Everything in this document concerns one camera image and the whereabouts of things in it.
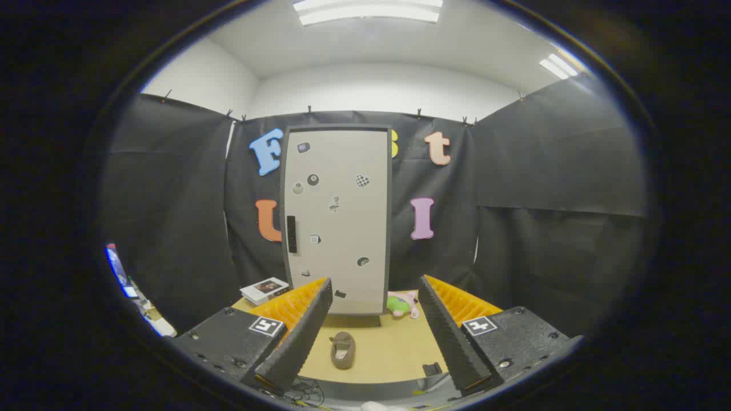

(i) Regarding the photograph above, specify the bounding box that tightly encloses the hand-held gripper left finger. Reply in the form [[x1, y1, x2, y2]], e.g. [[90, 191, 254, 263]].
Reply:
[[171, 277, 334, 397]]

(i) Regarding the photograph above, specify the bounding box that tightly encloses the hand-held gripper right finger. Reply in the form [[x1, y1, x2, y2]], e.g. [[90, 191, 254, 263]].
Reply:
[[418, 275, 584, 398]]

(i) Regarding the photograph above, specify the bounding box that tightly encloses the brown fuzzy shoe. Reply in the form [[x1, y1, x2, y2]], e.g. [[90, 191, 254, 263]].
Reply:
[[330, 332, 356, 370]]

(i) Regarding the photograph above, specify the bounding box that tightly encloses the grey shoe cabinet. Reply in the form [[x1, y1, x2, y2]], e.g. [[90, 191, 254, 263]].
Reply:
[[280, 124, 393, 328]]

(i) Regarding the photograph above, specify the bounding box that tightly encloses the white book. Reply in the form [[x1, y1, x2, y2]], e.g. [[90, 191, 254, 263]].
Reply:
[[240, 277, 290, 306]]

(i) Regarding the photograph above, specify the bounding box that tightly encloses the pink and green plush toy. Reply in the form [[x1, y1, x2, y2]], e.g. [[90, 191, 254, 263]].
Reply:
[[387, 291, 420, 319]]

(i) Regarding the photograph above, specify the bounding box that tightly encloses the white side table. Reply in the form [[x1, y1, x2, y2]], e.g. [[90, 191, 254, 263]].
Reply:
[[136, 297, 178, 337]]

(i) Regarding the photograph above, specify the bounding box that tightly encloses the black backdrop cloth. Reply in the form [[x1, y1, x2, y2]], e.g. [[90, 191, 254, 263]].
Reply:
[[100, 74, 649, 337]]

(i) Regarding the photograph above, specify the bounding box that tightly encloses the blue printed poster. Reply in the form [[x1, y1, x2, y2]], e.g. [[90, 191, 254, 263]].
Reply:
[[106, 244, 139, 300]]

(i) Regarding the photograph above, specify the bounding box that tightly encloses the small ceiling light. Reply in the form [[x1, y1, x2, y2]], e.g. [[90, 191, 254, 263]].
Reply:
[[540, 53, 580, 79]]

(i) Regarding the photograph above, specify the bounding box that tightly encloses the long ceiling light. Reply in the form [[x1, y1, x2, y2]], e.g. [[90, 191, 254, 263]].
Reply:
[[293, 0, 444, 26]]

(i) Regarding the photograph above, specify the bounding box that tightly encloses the black cable bundle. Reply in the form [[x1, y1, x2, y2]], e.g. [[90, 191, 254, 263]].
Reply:
[[283, 377, 326, 409]]

